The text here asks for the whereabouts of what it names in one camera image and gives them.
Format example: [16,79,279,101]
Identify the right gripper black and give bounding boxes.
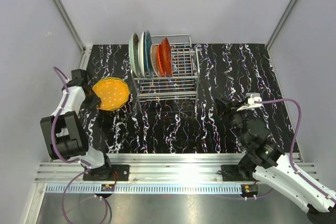
[214,98,250,147]

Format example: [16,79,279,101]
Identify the yellow scalloped plate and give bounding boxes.
[92,80,131,111]

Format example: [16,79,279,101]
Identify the light green flower plate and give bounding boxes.
[129,33,141,78]

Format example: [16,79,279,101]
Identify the white plate teal rim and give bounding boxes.
[138,32,146,77]

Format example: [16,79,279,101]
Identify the dark teal plate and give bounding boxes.
[144,30,153,78]

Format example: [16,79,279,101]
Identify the cream plate with dark patch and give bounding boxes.
[150,45,160,77]

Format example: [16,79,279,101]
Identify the red-orange scalloped plate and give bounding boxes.
[156,45,164,77]

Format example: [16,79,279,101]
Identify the dark red scalloped plate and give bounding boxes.
[161,37,173,77]

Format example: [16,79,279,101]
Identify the green scalloped plate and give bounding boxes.
[100,77,123,81]

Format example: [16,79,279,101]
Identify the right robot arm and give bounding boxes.
[215,93,335,223]

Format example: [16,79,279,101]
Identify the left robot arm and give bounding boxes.
[40,67,113,180]

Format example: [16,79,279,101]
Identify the right controller board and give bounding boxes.
[242,184,259,194]

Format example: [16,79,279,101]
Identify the controller board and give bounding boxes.
[242,184,259,194]
[101,184,115,191]

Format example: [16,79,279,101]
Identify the left controller board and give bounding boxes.
[101,184,115,191]

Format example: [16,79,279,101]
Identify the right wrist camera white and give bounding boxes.
[236,93,262,111]

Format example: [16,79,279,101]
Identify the left aluminium frame post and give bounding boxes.
[52,0,86,54]

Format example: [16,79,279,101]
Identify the aluminium frame post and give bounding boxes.
[266,0,299,50]
[52,0,86,54]

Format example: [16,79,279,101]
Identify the metal wire dish rack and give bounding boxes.
[128,30,200,105]

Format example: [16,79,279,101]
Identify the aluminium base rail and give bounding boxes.
[35,153,249,194]

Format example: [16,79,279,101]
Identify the right aluminium frame post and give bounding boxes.
[266,0,299,50]

